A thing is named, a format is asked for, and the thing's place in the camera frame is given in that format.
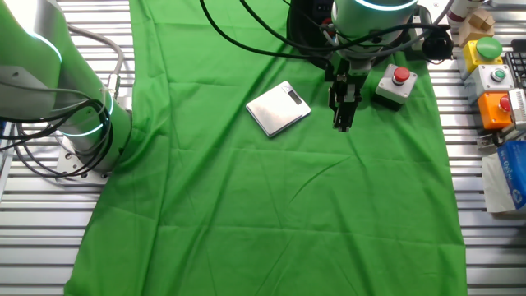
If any wrist camera with silver bracket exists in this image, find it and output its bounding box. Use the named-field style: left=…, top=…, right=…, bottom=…
left=412, top=4, right=454, bottom=62

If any black keyboard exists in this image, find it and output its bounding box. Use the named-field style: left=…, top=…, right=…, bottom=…
left=503, top=39, right=526, bottom=90

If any black steering wheel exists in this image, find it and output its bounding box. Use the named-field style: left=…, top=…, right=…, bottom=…
left=286, top=0, right=414, bottom=70

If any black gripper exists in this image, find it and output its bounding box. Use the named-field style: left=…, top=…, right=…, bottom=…
left=324, top=51, right=373, bottom=133

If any silver ribbed camera module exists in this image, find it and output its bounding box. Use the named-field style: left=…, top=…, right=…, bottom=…
left=508, top=87, right=526, bottom=132

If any grey box red mushroom button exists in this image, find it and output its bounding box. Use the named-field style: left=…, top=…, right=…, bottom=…
left=371, top=63, right=419, bottom=112

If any white cup maroon band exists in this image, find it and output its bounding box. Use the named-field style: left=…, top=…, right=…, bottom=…
left=445, top=0, right=486, bottom=25

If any wooden block puzzle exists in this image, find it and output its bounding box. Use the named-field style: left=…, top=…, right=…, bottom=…
left=458, top=7, right=496, bottom=47

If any orange box red button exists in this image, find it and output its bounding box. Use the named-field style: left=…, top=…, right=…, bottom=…
left=477, top=90, right=514, bottom=131

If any green cloth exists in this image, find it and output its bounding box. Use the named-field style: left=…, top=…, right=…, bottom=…
left=63, top=0, right=468, bottom=296

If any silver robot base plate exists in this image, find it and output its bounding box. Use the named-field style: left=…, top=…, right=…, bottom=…
left=55, top=135, right=112, bottom=186

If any yellow box green mushroom button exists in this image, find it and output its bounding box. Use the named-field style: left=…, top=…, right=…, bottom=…
left=457, top=36, right=504, bottom=81

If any black cable bundle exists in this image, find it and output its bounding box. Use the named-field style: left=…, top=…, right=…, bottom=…
left=0, top=98, right=115, bottom=180

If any blue white tissue pack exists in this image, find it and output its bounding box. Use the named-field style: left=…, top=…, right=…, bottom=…
left=481, top=140, right=526, bottom=215

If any grey box green button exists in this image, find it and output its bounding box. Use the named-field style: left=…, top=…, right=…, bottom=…
left=464, top=64, right=516, bottom=105

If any thick grey robot cable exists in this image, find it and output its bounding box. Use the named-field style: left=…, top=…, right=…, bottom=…
left=67, top=23, right=126, bottom=100

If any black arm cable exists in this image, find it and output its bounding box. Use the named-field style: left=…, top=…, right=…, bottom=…
left=199, top=0, right=332, bottom=66
left=239, top=0, right=451, bottom=53

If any silver digital scale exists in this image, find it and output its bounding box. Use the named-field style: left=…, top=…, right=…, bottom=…
left=245, top=80, right=312, bottom=138

